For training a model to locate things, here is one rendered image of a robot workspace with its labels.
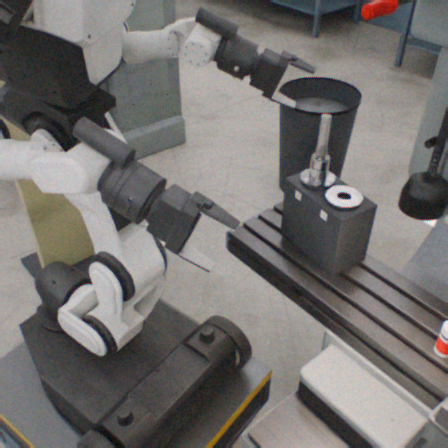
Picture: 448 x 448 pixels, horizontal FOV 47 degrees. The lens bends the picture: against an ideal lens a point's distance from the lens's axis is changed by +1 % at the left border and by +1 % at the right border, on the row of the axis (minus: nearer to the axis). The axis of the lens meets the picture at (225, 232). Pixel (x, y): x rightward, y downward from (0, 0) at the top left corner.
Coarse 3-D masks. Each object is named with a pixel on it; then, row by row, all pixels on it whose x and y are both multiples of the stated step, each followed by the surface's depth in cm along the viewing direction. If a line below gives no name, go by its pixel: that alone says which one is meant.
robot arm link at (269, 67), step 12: (240, 48) 116; (252, 48) 117; (240, 60) 117; (252, 60) 117; (264, 60) 117; (276, 60) 117; (288, 60) 116; (228, 72) 120; (240, 72) 118; (252, 72) 119; (264, 72) 119; (276, 72) 118; (252, 84) 122; (264, 84) 121; (276, 84) 120; (264, 96) 124
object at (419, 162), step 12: (444, 48) 82; (444, 60) 82; (444, 72) 82; (432, 84) 86; (444, 84) 83; (432, 96) 86; (444, 96) 83; (432, 108) 86; (444, 108) 84; (432, 120) 87; (420, 132) 91; (432, 132) 88; (420, 144) 91; (420, 156) 92; (408, 168) 97; (420, 168) 93
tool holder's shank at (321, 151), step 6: (324, 114) 124; (324, 120) 123; (330, 120) 123; (324, 126) 124; (324, 132) 125; (318, 138) 127; (324, 138) 126; (318, 144) 128; (324, 144) 127; (318, 150) 128; (324, 150) 128; (318, 156) 129; (324, 156) 129
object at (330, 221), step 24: (288, 192) 138; (312, 192) 131; (336, 192) 129; (288, 216) 142; (312, 216) 132; (336, 216) 124; (360, 216) 126; (312, 240) 136; (336, 240) 127; (360, 240) 132; (336, 264) 132
